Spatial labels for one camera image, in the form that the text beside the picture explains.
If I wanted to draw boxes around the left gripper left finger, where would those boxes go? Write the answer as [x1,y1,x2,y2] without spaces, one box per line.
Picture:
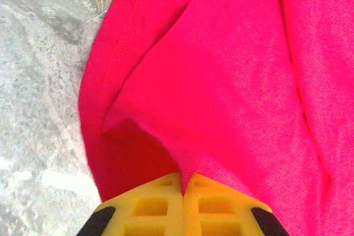
[79,172,185,236]

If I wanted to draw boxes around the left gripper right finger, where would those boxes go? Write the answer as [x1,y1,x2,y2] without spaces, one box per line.
[182,174,290,236]

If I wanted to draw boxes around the red t-shirt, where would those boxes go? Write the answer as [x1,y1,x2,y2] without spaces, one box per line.
[79,0,354,236]

